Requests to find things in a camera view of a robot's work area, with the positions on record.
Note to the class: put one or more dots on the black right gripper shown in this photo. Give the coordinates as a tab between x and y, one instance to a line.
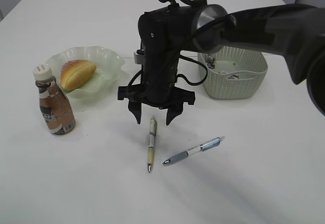
172	99

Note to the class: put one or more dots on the white and beige pen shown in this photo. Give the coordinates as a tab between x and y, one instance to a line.
151	143

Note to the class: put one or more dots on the blue grey retractable pen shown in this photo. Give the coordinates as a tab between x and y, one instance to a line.
199	148

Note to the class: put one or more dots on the brown paper ball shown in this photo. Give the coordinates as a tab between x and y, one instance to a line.
210	61

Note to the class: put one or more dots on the white pink paper ball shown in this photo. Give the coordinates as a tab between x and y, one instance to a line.
229	75

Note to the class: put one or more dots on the golden sugared bread roll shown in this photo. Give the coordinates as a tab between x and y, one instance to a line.
75	73

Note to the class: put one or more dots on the brown coffee drink bottle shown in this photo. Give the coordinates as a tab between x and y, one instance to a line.
54	105

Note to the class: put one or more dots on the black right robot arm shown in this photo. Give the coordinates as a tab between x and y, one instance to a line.
294	31

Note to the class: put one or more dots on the pale green wavy glass plate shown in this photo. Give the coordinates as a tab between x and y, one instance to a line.
108	69

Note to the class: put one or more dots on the black square pen holder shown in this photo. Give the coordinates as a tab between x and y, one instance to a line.
142	46

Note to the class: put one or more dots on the grey-green woven plastic basket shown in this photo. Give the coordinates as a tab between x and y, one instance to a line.
251	67

